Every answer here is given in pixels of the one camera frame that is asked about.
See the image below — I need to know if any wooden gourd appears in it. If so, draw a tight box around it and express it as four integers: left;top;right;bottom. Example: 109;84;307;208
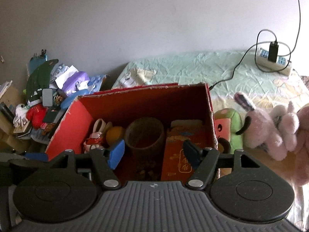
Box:
105;126;125;146

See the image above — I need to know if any small red patterned box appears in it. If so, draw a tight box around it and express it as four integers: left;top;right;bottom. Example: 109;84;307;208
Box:
160;119;213;182

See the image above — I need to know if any round woven basket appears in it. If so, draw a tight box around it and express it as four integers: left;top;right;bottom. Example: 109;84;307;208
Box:
124;117;165;151

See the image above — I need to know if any green plush toy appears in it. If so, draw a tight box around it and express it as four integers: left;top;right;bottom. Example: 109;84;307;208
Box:
214;108;243;154

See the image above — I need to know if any large red cardboard box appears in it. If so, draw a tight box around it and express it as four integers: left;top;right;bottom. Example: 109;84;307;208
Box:
46;84;217;184

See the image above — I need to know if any blue checkered cloth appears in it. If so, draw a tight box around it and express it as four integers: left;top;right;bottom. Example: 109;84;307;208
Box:
30;74;109;145

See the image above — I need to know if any blue oval case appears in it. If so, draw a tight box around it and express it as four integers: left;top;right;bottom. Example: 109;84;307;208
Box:
60;89;89;109

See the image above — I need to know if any pink plush rabbit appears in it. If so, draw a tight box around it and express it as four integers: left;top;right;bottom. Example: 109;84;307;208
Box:
234;92;300;161

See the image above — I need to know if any red plush toy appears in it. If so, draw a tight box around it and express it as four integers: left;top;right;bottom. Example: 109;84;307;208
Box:
26;104;48;129

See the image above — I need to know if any purple tissue pack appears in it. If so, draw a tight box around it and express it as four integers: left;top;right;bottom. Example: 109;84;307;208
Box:
62;71;90;96

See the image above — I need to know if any green patterned bed sheet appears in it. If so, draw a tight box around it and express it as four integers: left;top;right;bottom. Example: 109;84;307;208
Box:
110;49;309;230

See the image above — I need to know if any dark green cloth item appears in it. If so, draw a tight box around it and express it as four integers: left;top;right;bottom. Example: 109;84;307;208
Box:
26;59;59;102

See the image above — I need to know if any white power strip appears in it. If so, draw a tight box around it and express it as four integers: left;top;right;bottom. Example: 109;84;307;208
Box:
256;48;292;77

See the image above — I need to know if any black charger adapter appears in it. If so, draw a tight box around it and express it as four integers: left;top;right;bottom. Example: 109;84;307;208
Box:
268;41;279;63

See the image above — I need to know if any black charger cable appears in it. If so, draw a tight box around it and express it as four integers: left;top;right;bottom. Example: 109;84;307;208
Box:
208;0;302;91

